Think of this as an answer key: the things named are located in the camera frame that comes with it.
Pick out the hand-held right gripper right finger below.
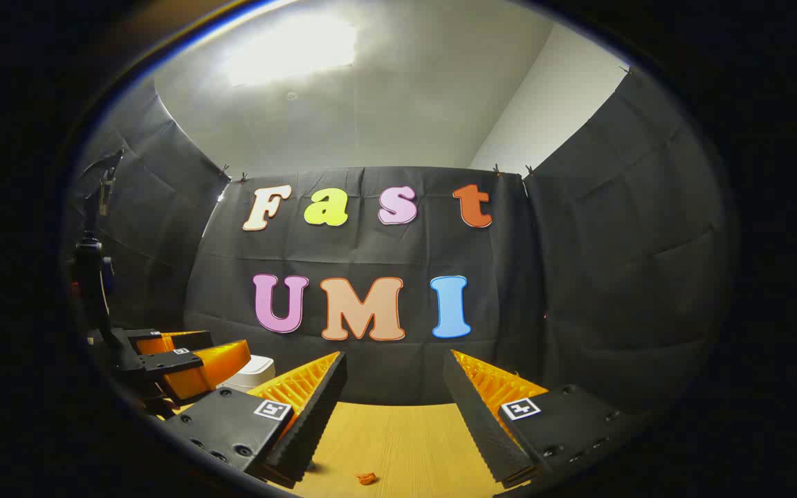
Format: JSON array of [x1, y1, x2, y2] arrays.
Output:
[[442, 349, 648, 492]]

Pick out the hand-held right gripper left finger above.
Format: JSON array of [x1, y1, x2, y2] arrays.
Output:
[[163, 351, 349, 488]]

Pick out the white desktop garbage bin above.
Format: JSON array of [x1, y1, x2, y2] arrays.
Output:
[[222, 355, 276, 394]]

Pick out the wooden desktop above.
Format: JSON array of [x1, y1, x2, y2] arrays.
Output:
[[177, 398, 531, 498]]

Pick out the black backdrop cloth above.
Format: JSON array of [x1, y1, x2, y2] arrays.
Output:
[[66, 66, 738, 416]]

